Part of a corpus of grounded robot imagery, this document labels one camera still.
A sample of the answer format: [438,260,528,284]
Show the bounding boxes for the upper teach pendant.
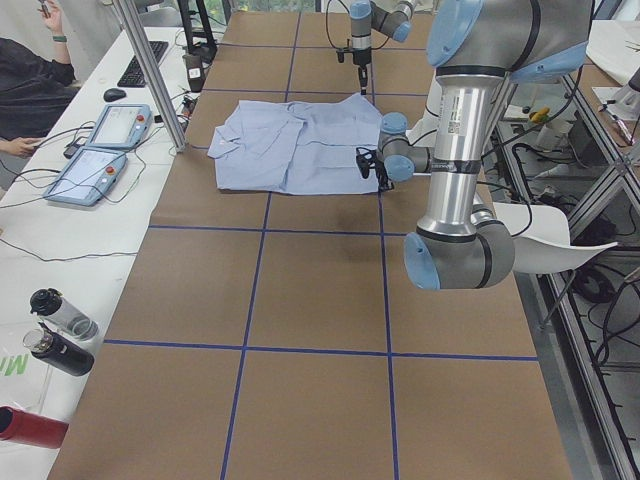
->
[85,104,153,151]

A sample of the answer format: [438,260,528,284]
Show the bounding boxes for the black water bottle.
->
[23,324,94,377]

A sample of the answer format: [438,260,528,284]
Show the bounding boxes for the black computer mouse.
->
[103,88,127,103]

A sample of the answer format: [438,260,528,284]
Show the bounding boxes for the red water bottle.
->
[1,406,68,449]

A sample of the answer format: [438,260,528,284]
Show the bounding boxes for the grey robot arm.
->
[356,1,594,290]
[325,0,440,95]

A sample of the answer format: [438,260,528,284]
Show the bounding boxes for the clear bottle with black lid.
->
[29,288,99,341]

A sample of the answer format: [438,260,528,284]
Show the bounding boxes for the person's lower hand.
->
[0,137,42,158]

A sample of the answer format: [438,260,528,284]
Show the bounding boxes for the person's raised hand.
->
[39,0,64,36]

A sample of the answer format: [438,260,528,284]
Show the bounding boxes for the aluminium frame post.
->
[113,0,186,153]

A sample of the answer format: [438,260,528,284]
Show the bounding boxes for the teach pendant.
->
[85,104,153,151]
[42,147,127,207]

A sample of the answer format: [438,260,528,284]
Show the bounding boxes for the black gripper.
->
[356,147,394,191]
[336,47,372,96]

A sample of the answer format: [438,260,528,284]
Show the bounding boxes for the seated person in black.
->
[0,0,79,159]

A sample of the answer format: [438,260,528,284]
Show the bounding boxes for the lower teach pendant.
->
[42,147,127,207]

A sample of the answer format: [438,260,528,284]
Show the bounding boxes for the white chair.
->
[492,202,619,274]

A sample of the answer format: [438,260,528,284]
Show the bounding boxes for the blue striped button-up shirt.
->
[208,93,382,195]

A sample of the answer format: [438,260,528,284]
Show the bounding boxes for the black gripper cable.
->
[324,0,396,54]

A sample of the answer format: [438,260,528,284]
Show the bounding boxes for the black keyboard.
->
[116,40,171,89]

